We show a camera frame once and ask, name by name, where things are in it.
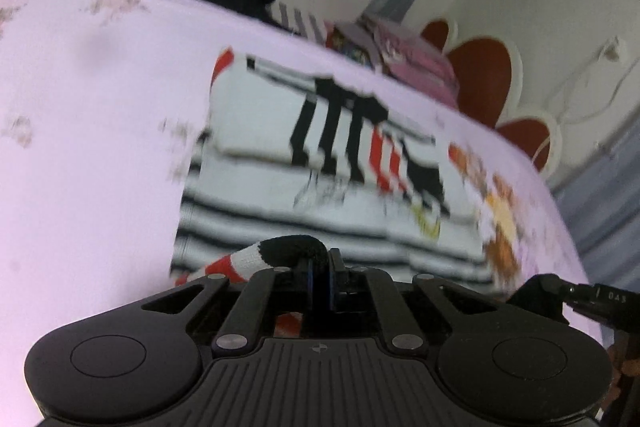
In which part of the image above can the pink floral bed sheet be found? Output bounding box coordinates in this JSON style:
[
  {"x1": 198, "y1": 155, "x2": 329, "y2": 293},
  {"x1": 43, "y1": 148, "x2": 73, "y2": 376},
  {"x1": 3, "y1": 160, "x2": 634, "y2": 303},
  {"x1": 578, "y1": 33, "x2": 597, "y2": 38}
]
[{"x1": 0, "y1": 0, "x2": 607, "y2": 427}]

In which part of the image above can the striped knit sweater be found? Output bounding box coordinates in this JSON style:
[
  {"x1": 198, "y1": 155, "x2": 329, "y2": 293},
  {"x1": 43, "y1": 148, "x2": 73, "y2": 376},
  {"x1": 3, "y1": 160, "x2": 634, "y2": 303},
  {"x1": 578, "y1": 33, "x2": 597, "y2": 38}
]
[{"x1": 169, "y1": 47, "x2": 503, "y2": 339}]

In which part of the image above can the white wall socket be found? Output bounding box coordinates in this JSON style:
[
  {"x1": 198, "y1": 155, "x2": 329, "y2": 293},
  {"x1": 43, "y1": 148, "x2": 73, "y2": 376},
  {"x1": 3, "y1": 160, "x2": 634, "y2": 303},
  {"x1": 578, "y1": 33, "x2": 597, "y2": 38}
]
[{"x1": 601, "y1": 37, "x2": 627, "y2": 64}]

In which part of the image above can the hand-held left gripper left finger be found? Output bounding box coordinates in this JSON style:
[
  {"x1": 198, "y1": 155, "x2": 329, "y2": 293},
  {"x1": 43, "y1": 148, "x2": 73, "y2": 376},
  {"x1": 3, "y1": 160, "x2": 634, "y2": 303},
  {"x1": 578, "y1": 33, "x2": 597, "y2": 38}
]
[{"x1": 141, "y1": 256, "x2": 317, "y2": 354}]

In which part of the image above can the colourful printed cloth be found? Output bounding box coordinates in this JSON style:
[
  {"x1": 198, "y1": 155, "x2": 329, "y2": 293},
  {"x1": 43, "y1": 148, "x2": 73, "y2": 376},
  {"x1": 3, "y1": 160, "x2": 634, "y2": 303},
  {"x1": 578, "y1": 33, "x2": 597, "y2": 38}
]
[{"x1": 326, "y1": 23, "x2": 383, "y2": 68}]

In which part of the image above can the person's right hand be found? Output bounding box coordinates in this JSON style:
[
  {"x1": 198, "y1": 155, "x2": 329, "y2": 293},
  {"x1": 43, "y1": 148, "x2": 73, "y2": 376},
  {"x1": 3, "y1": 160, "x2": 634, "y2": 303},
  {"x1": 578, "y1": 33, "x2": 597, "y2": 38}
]
[{"x1": 602, "y1": 332, "x2": 640, "y2": 414}]

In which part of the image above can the grey door panel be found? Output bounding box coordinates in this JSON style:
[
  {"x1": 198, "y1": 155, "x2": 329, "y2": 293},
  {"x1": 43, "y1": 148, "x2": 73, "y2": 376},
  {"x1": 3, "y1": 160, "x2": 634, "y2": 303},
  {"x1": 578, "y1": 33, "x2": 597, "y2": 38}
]
[{"x1": 549, "y1": 119, "x2": 640, "y2": 290}]

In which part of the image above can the red and white headboard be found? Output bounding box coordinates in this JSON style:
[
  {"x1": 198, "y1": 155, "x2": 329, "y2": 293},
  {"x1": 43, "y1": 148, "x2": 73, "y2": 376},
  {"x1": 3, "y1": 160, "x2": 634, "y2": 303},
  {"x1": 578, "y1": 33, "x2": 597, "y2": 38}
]
[{"x1": 419, "y1": 18, "x2": 567, "y2": 180}]

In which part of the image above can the white cable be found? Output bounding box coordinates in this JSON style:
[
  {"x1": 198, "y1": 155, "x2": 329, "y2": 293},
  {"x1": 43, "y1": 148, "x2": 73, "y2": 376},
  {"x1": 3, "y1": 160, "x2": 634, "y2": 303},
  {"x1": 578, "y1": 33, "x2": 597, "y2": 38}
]
[{"x1": 530, "y1": 42, "x2": 640, "y2": 170}]

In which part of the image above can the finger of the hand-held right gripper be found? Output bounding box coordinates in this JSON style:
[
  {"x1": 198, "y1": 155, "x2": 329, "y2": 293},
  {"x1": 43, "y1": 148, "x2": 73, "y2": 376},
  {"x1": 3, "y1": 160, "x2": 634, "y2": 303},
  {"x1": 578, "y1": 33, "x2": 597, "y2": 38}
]
[{"x1": 507, "y1": 273, "x2": 640, "y2": 331}]

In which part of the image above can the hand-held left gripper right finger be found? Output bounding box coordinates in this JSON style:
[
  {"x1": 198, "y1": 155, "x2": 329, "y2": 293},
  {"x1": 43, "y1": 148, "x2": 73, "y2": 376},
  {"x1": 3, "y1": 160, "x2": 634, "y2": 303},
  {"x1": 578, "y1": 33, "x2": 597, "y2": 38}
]
[{"x1": 327, "y1": 248, "x2": 505, "y2": 351}]

